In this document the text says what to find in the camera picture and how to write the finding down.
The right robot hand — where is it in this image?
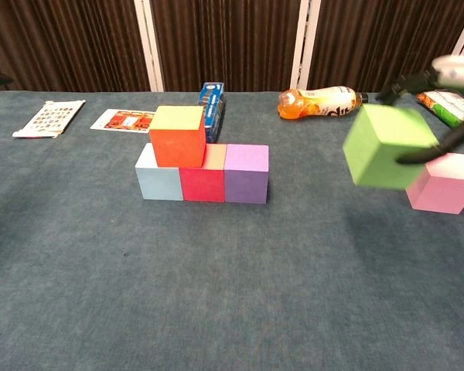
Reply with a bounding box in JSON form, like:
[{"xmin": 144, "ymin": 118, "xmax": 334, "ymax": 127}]
[{"xmin": 374, "ymin": 53, "xmax": 464, "ymax": 165}]

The green cube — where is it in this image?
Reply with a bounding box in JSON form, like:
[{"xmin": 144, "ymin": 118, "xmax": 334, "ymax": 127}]
[{"xmin": 342, "ymin": 103, "xmax": 440, "ymax": 190}]

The orange yellow cube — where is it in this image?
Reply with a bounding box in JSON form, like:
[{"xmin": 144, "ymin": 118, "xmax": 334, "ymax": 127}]
[{"xmin": 148, "ymin": 104, "xmax": 208, "ymax": 169}]

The red tan cube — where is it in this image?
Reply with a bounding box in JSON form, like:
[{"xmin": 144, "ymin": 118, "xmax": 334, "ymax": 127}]
[{"xmin": 179, "ymin": 143, "xmax": 228, "ymax": 203}]

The purple cube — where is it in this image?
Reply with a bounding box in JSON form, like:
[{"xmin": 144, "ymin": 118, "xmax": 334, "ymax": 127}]
[{"xmin": 223, "ymin": 144, "xmax": 270, "ymax": 205}]

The pink cube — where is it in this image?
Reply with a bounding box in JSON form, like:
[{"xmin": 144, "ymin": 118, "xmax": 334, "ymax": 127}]
[{"xmin": 405, "ymin": 152, "xmax": 464, "ymax": 216}]

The light blue cube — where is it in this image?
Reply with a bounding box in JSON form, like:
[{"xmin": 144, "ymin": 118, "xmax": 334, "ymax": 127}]
[{"xmin": 134, "ymin": 142, "xmax": 185, "ymax": 202}]

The green snack bag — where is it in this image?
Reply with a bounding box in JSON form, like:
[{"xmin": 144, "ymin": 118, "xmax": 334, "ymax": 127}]
[{"xmin": 416, "ymin": 89, "xmax": 464, "ymax": 139}]

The white sticker sheet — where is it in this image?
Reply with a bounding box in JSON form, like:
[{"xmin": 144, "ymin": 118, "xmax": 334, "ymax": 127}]
[{"xmin": 12, "ymin": 99, "xmax": 87, "ymax": 139}]

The dark brown curtain panel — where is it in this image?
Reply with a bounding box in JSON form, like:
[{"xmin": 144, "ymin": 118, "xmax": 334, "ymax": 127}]
[
  {"xmin": 307, "ymin": 0, "xmax": 464, "ymax": 94},
  {"xmin": 0, "ymin": 0, "xmax": 152, "ymax": 93},
  {"xmin": 150, "ymin": 0, "xmax": 302, "ymax": 93}
]

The red and white card packet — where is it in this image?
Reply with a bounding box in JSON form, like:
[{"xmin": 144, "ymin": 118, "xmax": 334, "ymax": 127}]
[{"xmin": 90, "ymin": 108, "xmax": 158, "ymax": 134}]

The orange drink bottle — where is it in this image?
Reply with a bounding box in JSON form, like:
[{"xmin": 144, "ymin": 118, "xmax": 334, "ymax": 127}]
[{"xmin": 277, "ymin": 87, "xmax": 370, "ymax": 121}]

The blue biscuit box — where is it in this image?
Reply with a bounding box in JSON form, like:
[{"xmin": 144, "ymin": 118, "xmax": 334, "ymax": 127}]
[{"xmin": 196, "ymin": 81, "xmax": 226, "ymax": 142}]

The blue felt table cover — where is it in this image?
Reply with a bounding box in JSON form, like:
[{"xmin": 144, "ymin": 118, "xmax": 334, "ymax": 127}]
[{"xmin": 0, "ymin": 90, "xmax": 464, "ymax": 371}]

